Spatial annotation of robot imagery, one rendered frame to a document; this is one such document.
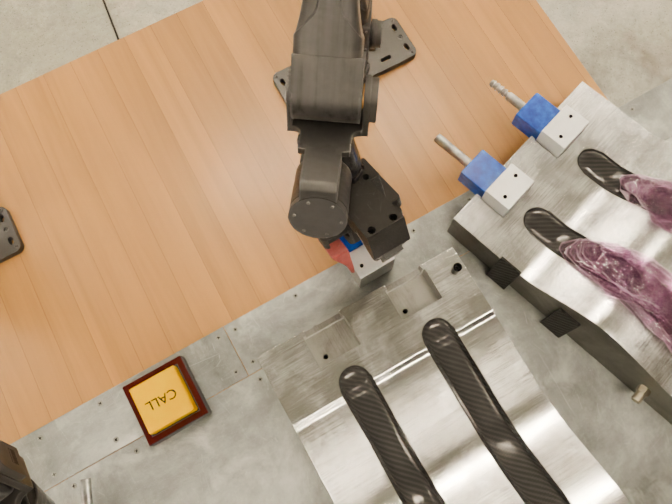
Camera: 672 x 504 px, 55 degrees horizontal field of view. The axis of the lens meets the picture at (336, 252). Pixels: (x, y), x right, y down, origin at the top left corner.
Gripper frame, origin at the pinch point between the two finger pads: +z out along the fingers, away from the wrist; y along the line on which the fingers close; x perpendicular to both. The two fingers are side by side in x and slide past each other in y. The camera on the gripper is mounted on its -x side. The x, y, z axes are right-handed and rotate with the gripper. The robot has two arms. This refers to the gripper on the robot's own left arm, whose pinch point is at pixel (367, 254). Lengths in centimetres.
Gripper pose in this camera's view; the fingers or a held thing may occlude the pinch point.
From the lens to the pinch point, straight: 80.6
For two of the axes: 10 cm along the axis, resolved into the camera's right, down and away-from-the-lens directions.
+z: 2.7, 6.3, 7.3
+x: -4.5, -5.9, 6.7
